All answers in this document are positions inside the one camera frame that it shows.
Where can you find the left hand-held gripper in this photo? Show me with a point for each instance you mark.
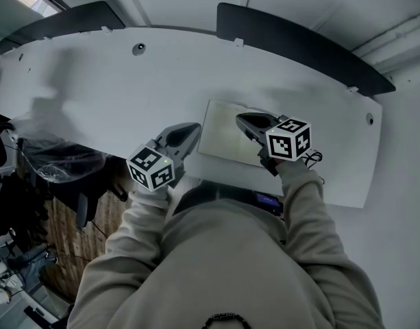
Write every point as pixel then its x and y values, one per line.
pixel 146 163

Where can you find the person's left forearm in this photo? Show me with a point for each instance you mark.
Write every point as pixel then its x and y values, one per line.
pixel 141 225

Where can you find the person's right forearm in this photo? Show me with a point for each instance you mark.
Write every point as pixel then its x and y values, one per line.
pixel 305 211

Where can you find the plastic-wrapped black office chair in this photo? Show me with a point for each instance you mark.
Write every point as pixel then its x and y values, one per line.
pixel 59 159

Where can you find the blue notebook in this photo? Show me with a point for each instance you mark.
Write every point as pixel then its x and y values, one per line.
pixel 223 132

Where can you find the person's beige sweatshirt torso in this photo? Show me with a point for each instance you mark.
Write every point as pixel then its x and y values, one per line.
pixel 223 269

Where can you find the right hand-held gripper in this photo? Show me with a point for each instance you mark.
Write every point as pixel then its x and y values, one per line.
pixel 285 146

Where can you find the black device with blue screen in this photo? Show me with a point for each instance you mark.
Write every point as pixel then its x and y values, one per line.
pixel 268 201

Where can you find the black divider panel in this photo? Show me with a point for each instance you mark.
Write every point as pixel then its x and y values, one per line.
pixel 65 22
pixel 298 46

